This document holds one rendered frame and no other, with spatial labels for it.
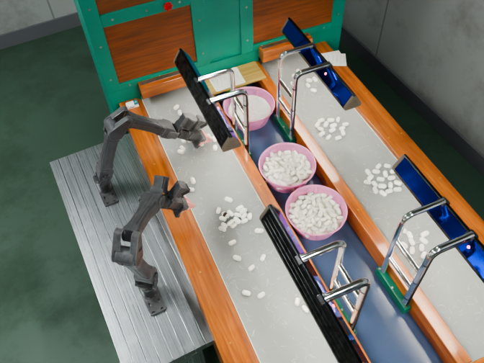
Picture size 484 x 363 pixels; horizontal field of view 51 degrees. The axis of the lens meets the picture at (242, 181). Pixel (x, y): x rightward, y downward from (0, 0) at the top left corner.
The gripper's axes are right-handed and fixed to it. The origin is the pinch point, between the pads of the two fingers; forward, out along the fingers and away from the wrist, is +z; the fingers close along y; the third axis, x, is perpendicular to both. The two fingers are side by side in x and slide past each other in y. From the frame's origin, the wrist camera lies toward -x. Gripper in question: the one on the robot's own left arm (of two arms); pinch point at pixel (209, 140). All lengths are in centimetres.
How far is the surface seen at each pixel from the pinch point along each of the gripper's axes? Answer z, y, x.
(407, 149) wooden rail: 63, -45, -53
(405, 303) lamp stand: 31, -108, -23
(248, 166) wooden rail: 7.4, -23.4, -6.8
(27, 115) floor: -23, 147, 118
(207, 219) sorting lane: -12.0, -41.2, 12.7
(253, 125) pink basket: 20.6, 2.9, -13.2
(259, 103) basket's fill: 27.4, 15.7, -19.7
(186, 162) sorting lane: -9.9, -7.0, 10.9
